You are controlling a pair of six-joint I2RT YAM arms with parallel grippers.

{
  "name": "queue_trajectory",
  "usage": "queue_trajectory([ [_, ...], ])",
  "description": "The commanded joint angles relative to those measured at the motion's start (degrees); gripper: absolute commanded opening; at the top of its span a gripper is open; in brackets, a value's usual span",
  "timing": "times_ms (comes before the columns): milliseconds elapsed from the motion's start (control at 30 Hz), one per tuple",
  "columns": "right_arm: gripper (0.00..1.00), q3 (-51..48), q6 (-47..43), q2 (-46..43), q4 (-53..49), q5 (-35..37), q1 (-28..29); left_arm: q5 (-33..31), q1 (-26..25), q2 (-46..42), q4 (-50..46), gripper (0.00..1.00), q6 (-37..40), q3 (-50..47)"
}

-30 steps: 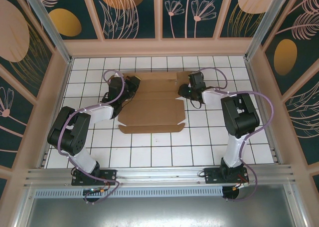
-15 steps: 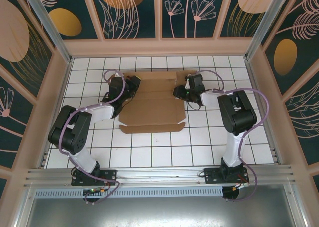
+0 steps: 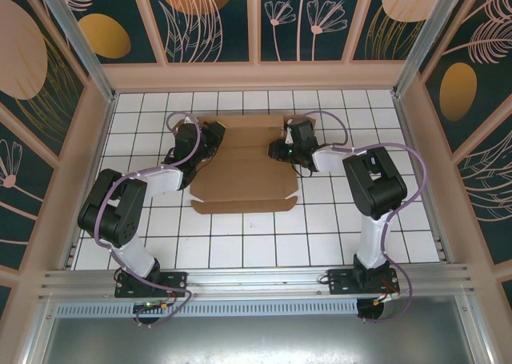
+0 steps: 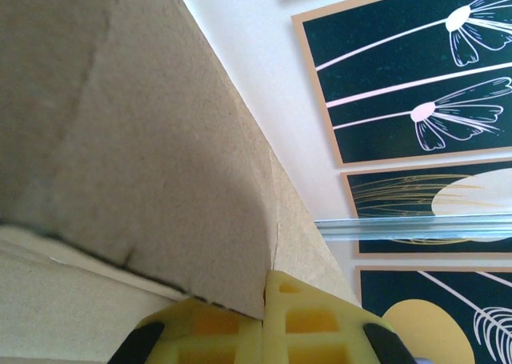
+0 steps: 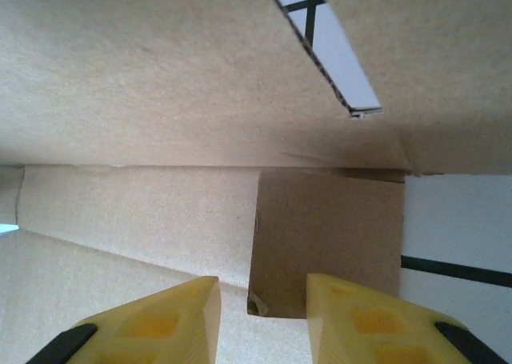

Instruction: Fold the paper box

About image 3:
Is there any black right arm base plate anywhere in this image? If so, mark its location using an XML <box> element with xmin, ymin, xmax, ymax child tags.
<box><xmin>326</xmin><ymin>267</ymin><xmax>401</xmax><ymax>298</ymax></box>

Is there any grey sheet metal panel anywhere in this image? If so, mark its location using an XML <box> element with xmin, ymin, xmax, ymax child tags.
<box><xmin>23</xmin><ymin>315</ymin><xmax>493</xmax><ymax>364</ymax></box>

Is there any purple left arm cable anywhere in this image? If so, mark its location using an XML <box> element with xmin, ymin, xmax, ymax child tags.
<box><xmin>94</xmin><ymin>110</ymin><xmax>201</xmax><ymax>329</ymax></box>

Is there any aluminium mounting rail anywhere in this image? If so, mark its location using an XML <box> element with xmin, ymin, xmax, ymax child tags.
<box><xmin>38</xmin><ymin>263</ymin><xmax>477</xmax><ymax>301</ymax></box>

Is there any brown cardboard box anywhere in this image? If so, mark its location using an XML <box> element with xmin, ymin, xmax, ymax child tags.
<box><xmin>190</xmin><ymin>114</ymin><xmax>317</xmax><ymax>215</ymax></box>

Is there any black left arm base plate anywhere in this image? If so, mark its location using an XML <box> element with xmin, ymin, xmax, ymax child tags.
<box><xmin>114</xmin><ymin>270</ymin><xmax>189</xmax><ymax>299</ymax></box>

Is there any small green circuit board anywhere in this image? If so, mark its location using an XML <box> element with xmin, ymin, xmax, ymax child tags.
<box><xmin>134</xmin><ymin>301</ymin><xmax>171</xmax><ymax>314</ymax></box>

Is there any slotted grey cable duct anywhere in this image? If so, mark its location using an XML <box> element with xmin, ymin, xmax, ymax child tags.
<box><xmin>54</xmin><ymin>299</ymin><xmax>361</xmax><ymax>319</ymax></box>

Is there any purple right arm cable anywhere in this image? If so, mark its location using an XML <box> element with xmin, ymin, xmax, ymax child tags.
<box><xmin>303</xmin><ymin>110</ymin><xmax>426</xmax><ymax>325</ymax></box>

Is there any aluminium corner post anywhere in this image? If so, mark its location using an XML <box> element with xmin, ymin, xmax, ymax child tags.
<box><xmin>391</xmin><ymin>0</ymin><xmax>479</xmax><ymax>97</ymax></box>
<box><xmin>34</xmin><ymin>0</ymin><xmax>118</xmax><ymax>103</ymax></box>

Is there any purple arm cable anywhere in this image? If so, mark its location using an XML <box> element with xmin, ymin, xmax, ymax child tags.
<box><xmin>94</xmin><ymin>110</ymin><xmax>201</xmax><ymax>329</ymax></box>
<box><xmin>303</xmin><ymin>110</ymin><xmax>426</xmax><ymax>325</ymax></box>

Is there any yellow power connector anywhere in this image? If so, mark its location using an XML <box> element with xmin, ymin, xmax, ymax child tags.
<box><xmin>372</xmin><ymin>292</ymin><xmax>402</xmax><ymax>307</ymax></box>

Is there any aluminium side rail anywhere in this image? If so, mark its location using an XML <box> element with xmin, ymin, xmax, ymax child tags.
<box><xmin>391</xmin><ymin>95</ymin><xmax>455</xmax><ymax>265</ymax></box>
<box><xmin>63</xmin><ymin>94</ymin><xmax>118</xmax><ymax>270</ymax></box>

